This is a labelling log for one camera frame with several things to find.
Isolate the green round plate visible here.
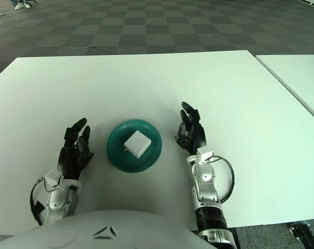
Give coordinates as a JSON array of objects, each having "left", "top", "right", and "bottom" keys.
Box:
[{"left": 106, "top": 119, "right": 163, "bottom": 173}]

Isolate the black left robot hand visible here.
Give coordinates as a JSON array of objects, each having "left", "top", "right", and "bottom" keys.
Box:
[{"left": 57, "top": 118, "right": 95, "bottom": 181}]

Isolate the black table foot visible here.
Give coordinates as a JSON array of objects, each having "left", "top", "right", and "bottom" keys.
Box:
[{"left": 289, "top": 222, "right": 314, "bottom": 249}]

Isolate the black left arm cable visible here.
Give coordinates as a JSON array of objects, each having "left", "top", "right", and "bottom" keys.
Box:
[{"left": 30, "top": 177, "right": 48, "bottom": 226}]

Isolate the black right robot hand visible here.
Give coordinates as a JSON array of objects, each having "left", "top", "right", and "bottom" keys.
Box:
[{"left": 174, "top": 101, "right": 207, "bottom": 156}]

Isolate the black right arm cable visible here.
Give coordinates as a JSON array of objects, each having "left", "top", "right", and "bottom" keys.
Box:
[{"left": 211, "top": 155, "right": 236, "bottom": 204}]

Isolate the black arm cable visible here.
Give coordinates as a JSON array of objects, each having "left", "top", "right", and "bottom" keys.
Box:
[
  {"left": 211, "top": 155, "right": 236, "bottom": 204},
  {"left": 30, "top": 177, "right": 48, "bottom": 226}
]

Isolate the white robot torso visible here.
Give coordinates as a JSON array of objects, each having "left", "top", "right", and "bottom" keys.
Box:
[{"left": 0, "top": 209, "right": 215, "bottom": 249}]

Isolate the white charger block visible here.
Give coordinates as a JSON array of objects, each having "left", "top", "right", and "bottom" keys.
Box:
[{"left": 123, "top": 131, "right": 151, "bottom": 158}]

